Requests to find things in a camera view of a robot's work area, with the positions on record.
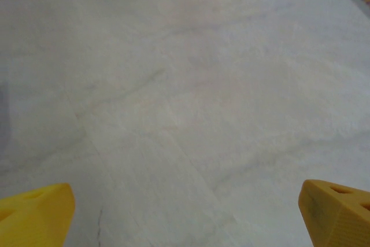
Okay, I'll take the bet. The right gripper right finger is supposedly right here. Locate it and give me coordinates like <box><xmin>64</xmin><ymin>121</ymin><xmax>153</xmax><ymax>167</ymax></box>
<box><xmin>298</xmin><ymin>179</ymin><xmax>370</xmax><ymax>247</ymax></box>

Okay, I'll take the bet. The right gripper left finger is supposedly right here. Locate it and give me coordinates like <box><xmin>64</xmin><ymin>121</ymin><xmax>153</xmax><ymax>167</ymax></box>
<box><xmin>0</xmin><ymin>182</ymin><xmax>76</xmax><ymax>247</ymax></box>

